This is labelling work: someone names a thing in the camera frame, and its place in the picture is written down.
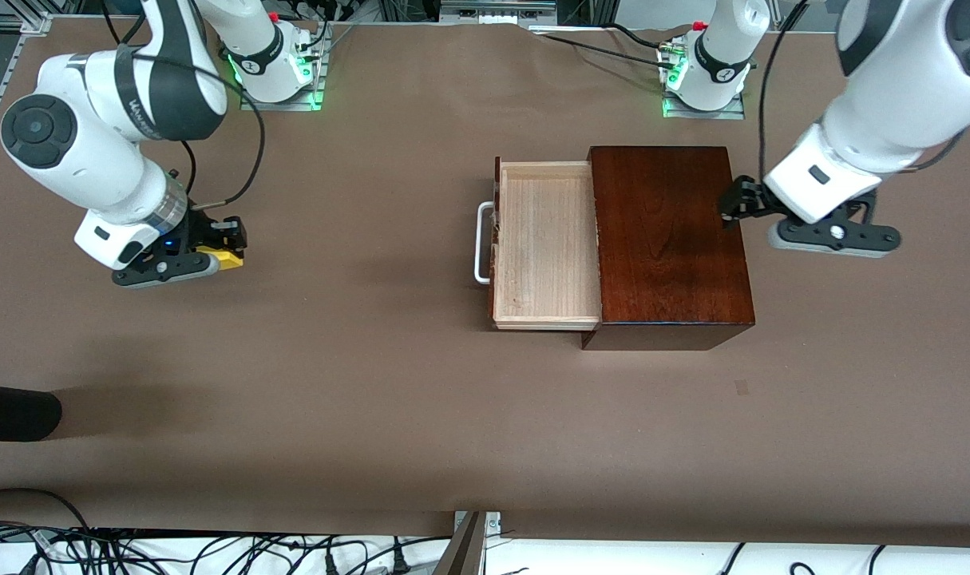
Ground silver metal bracket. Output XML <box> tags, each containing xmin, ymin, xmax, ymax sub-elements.
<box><xmin>453</xmin><ymin>511</ymin><xmax>502</xmax><ymax>534</ymax></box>

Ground black looped cable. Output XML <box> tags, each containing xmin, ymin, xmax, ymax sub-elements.
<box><xmin>0</xmin><ymin>487</ymin><xmax>94</xmax><ymax>532</ymax></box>

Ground grey cable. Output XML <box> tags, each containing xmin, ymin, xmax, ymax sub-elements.
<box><xmin>0</xmin><ymin>523</ymin><xmax>54</xmax><ymax>575</ymax></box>

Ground dark metal profile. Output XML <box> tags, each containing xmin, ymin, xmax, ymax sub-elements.
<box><xmin>433</xmin><ymin>511</ymin><xmax>487</xmax><ymax>575</ymax></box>

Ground wooden drawer with white handle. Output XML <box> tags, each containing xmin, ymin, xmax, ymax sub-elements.
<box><xmin>474</xmin><ymin>157</ymin><xmax>603</xmax><ymax>332</ymax></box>

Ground aluminium table edge profile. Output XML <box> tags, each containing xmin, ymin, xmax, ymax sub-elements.
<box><xmin>0</xmin><ymin>14</ymin><xmax>54</xmax><ymax>165</ymax></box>

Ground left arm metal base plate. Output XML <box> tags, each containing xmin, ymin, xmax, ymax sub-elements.
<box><xmin>662</xmin><ymin>89</ymin><xmax>747</xmax><ymax>121</ymax></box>

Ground brown paper table cover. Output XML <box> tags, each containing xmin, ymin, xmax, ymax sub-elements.
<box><xmin>0</xmin><ymin>16</ymin><xmax>970</xmax><ymax>549</ymax></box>

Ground cables at arm base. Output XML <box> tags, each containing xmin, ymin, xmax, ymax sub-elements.
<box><xmin>265</xmin><ymin>0</ymin><xmax>358</xmax><ymax>61</ymax></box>

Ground black cable to arm base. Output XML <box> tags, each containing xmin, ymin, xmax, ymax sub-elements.
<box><xmin>533</xmin><ymin>22</ymin><xmax>681</xmax><ymax>73</ymax></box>

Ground white power strip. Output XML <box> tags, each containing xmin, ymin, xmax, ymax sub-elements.
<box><xmin>439</xmin><ymin>0</ymin><xmax>557</xmax><ymax>25</ymax></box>

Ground yellow block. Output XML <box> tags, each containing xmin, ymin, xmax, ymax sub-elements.
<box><xmin>196</xmin><ymin>245</ymin><xmax>245</xmax><ymax>272</ymax></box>

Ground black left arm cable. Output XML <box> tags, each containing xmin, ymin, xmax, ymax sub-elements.
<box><xmin>758</xmin><ymin>0</ymin><xmax>810</xmax><ymax>189</ymax></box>

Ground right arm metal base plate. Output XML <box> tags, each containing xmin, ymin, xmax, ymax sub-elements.
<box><xmin>240</xmin><ymin>24</ymin><xmax>327</xmax><ymax>113</ymax></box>

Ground dark brown wooden cabinet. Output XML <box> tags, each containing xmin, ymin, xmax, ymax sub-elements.
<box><xmin>582</xmin><ymin>145</ymin><xmax>757</xmax><ymax>352</ymax></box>

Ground black plug cable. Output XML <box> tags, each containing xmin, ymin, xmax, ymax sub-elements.
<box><xmin>321</xmin><ymin>537</ymin><xmax>390</xmax><ymax>575</ymax></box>
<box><xmin>389</xmin><ymin>537</ymin><xmax>453</xmax><ymax>575</ymax></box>

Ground black cylinder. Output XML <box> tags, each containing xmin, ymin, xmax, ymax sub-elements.
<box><xmin>0</xmin><ymin>383</ymin><xmax>63</xmax><ymax>442</ymax></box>

